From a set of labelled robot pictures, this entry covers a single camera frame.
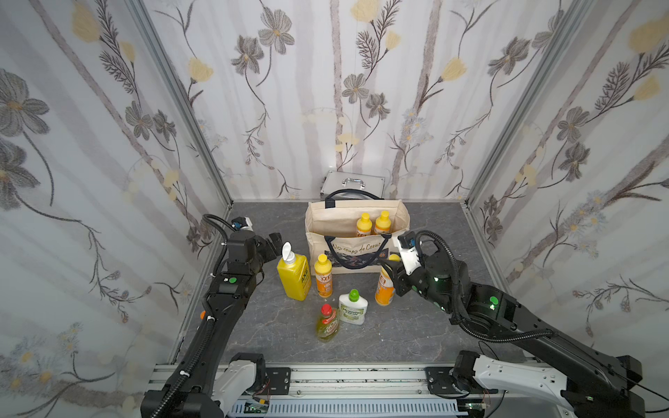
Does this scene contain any orange bottle yellow cap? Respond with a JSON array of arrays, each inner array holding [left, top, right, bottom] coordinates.
[[315, 254, 333, 299], [374, 211, 392, 234], [375, 268, 395, 307], [356, 212, 373, 237]]

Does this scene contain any white bottle green cap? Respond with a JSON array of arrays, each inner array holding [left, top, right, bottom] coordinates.
[[338, 289, 369, 325]]

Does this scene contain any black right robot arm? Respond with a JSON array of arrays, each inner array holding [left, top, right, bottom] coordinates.
[[382, 230, 647, 417]]

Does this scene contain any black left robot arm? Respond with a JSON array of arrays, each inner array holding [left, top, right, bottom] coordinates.
[[140, 214, 283, 417]]

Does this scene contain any large yellow soap bottle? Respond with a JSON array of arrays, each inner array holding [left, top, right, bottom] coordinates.
[[277, 242, 312, 301]]

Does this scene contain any cream canvas shopping bag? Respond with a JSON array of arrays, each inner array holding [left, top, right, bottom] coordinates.
[[305, 190, 410, 274]]

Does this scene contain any silver metal case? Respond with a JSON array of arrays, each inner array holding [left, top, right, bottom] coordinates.
[[320, 170, 386, 200]]

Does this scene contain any green bottle red cap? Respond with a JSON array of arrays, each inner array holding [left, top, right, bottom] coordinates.
[[315, 303, 340, 341]]

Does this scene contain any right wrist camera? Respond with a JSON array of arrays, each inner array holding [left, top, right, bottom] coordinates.
[[394, 231, 421, 275]]

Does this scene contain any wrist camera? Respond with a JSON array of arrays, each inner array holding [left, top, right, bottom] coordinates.
[[230, 217, 254, 232], [394, 231, 421, 275]]

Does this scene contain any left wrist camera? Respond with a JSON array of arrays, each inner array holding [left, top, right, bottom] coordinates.
[[230, 217, 254, 232]]

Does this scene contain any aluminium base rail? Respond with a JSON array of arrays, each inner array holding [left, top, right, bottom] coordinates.
[[148, 362, 571, 418]]

